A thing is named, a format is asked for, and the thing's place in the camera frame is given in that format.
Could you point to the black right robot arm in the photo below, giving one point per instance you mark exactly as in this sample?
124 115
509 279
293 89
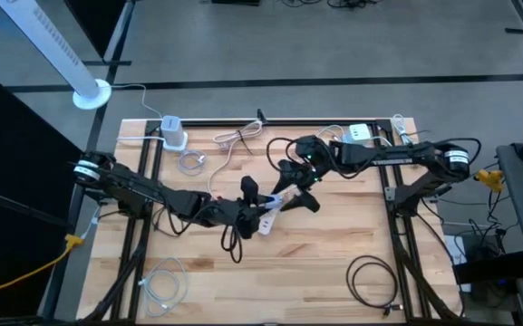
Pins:
379 156

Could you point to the white tower power strip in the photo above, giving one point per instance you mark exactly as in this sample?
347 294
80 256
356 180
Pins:
171 131

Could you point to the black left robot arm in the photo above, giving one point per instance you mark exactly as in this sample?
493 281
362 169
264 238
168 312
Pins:
125 185

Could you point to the black computer box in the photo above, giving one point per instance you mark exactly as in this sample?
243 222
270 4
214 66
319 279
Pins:
492 267

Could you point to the grey metal corner bracket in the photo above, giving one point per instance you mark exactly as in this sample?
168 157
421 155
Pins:
390 193

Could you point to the light blue USB charger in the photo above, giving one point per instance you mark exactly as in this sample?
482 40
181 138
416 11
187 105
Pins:
274 201

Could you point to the black partition panel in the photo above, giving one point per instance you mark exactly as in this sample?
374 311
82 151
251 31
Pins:
93 22
16 158

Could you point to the yellow clamp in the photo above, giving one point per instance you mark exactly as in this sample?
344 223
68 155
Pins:
490 179

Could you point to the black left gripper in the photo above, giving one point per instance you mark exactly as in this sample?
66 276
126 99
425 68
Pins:
231 215

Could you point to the pale cube power strip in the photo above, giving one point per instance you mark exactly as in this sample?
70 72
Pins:
359 132

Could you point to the white tower fan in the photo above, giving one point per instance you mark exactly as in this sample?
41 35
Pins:
48 41

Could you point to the small black mount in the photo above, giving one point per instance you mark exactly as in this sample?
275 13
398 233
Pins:
261 117

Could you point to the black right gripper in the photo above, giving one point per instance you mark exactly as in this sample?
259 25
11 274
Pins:
313 156

